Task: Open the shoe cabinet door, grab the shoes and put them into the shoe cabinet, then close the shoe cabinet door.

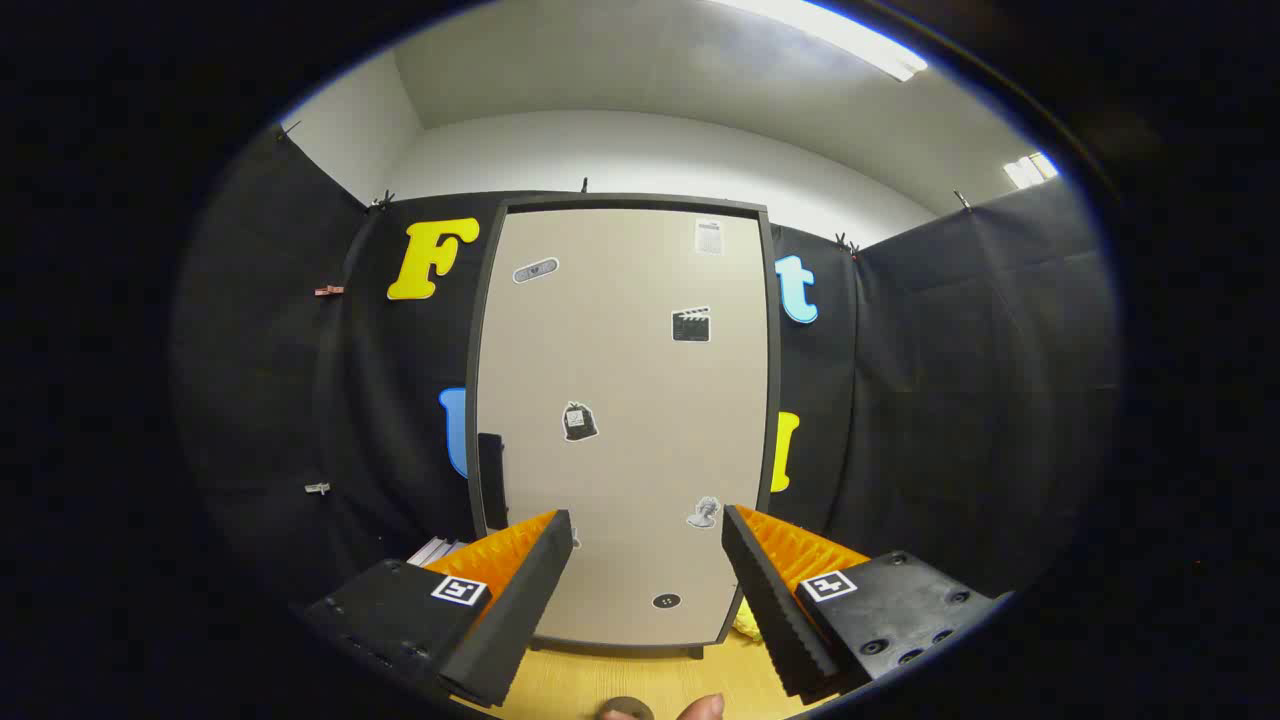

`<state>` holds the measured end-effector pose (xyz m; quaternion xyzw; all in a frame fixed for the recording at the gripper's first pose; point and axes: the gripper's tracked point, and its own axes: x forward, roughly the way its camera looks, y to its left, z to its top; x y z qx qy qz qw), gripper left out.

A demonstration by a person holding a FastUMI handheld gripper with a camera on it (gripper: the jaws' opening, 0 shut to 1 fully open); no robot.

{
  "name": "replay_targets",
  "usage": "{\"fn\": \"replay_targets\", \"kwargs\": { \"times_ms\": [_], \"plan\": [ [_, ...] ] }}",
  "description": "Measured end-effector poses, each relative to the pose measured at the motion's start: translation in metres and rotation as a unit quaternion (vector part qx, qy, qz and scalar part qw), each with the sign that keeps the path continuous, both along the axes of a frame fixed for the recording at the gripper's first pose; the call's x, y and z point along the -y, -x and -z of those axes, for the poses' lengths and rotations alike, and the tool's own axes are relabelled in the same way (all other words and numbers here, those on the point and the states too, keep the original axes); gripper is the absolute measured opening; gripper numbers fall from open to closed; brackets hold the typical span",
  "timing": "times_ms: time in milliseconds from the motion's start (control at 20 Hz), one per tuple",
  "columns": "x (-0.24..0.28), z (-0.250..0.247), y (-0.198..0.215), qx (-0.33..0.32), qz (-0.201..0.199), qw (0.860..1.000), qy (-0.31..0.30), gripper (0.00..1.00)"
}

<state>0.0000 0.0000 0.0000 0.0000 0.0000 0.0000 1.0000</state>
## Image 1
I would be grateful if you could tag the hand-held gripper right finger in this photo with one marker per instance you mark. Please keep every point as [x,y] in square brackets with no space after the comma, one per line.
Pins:
[765,600]

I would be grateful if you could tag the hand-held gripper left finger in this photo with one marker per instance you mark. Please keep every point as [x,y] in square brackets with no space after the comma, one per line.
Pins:
[520,600]

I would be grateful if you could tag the dark grey shoe cabinet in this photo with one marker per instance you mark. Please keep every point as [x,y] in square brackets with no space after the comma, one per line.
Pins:
[775,420]

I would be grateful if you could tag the beige shoe cabinet door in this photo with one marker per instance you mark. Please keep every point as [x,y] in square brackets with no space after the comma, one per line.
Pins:
[620,380]

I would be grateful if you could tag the stack of books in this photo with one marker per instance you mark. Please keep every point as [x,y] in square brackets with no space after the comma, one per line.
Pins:
[436,551]

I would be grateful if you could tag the black backdrop cloth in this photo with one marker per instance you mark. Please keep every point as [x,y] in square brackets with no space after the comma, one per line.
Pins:
[950,400]

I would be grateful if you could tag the small ceiling light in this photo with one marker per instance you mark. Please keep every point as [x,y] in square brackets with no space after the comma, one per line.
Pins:
[1031,169]

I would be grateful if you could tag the long ceiling light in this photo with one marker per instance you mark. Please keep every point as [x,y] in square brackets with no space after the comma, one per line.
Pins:
[840,35]

